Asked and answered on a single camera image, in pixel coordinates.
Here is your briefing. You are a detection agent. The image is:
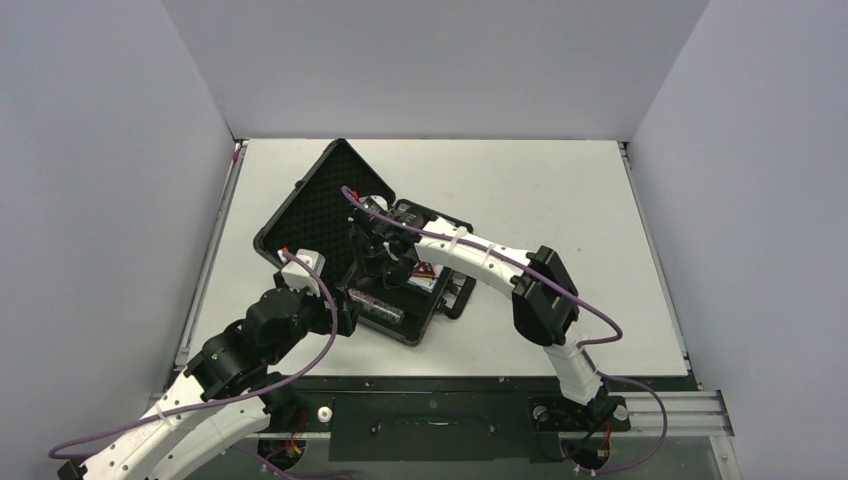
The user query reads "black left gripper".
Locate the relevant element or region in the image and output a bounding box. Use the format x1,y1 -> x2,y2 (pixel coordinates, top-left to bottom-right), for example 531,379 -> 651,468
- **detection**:
268,270 -> 362,364

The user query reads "black poker set case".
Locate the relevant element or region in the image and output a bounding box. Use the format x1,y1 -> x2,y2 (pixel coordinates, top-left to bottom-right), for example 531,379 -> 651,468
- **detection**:
253,139 -> 475,346

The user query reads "yellow-blue chip stack bottom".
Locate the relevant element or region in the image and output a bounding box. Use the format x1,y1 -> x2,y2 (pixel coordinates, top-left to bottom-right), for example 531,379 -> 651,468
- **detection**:
371,300 -> 405,325

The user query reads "blue ace card box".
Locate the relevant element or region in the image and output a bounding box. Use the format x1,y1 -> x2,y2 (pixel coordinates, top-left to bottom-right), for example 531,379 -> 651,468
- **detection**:
407,262 -> 444,293

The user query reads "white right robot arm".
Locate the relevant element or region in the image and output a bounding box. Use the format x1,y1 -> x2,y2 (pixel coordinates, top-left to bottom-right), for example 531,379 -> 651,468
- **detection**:
347,198 -> 616,432

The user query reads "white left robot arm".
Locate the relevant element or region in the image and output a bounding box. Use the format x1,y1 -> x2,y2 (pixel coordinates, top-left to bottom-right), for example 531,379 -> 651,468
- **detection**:
57,286 -> 355,479

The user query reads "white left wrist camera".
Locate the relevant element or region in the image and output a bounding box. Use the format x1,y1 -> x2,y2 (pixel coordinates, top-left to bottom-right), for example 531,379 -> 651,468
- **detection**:
277,248 -> 326,295

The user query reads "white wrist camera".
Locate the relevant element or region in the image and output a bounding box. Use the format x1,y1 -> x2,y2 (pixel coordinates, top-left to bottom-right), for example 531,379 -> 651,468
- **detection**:
359,195 -> 390,214
277,248 -> 326,295

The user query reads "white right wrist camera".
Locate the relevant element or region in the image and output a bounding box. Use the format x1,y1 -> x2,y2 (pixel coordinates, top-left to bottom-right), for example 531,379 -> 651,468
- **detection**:
359,195 -> 390,214

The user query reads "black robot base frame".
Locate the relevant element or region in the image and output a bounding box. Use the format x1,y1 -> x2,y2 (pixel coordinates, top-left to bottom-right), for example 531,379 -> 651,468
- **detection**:
253,377 -> 694,464

